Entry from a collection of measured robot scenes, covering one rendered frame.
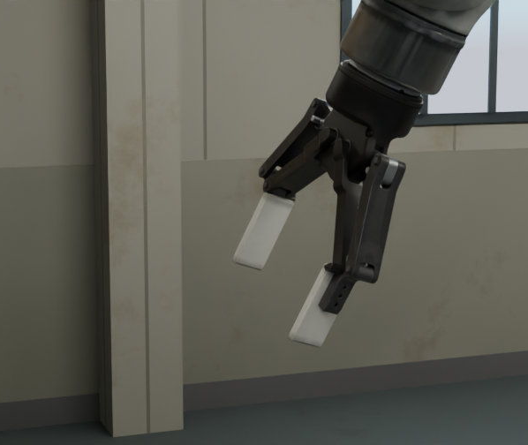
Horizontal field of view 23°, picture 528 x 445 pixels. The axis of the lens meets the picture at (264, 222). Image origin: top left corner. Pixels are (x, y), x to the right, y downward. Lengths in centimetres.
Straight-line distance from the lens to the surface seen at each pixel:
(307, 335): 104
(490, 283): 617
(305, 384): 586
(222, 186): 554
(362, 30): 102
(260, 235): 114
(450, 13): 100
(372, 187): 100
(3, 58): 530
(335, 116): 107
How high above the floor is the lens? 168
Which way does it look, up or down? 9 degrees down
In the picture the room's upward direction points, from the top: straight up
